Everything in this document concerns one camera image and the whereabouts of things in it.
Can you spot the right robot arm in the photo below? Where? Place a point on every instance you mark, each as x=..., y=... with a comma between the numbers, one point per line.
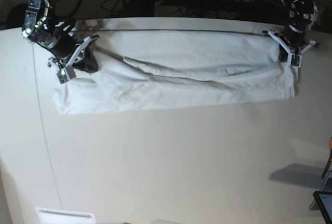
x=53, y=33

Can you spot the white T-shirt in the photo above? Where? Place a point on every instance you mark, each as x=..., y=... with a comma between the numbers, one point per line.
x=168, y=63

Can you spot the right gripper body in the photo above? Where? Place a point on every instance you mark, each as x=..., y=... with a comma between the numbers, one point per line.
x=62, y=47

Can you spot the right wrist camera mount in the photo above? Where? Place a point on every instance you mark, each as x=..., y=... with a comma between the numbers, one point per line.
x=64, y=68

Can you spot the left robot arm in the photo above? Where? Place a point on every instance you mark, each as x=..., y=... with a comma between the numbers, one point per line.
x=301, y=16

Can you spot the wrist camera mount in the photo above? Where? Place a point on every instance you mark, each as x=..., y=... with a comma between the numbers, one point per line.
x=64, y=68
x=294, y=55

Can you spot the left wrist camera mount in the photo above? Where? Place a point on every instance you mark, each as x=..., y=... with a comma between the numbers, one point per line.
x=294, y=55

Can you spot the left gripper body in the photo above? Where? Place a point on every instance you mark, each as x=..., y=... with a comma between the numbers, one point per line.
x=293, y=37

